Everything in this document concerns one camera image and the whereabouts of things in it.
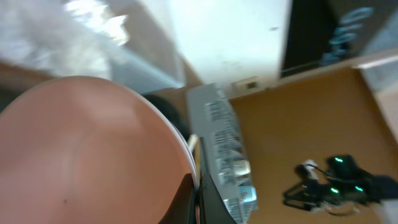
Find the grey dishwasher rack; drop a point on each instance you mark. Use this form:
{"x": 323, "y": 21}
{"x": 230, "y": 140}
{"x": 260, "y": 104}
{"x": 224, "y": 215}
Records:
{"x": 213, "y": 119}

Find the clear plastic bin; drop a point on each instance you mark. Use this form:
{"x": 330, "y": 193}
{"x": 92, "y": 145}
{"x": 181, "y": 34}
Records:
{"x": 129, "y": 42}

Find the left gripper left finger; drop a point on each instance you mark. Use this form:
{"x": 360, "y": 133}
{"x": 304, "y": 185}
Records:
{"x": 182, "y": 208}

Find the round black serving tray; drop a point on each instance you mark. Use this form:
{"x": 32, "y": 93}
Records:
{"x": 171, "y": 113}

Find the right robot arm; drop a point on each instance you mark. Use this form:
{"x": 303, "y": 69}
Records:
{"x": 340, "y": 189}

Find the pink bowl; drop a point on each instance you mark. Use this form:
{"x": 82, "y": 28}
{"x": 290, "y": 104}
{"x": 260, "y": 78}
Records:
{"x": 87, "y": 150}

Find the wooden chopstick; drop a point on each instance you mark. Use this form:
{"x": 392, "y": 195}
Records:
{"x": 194, "y": 147}

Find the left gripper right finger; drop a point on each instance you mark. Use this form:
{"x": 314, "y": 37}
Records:
{"x": 212, "y": 207}

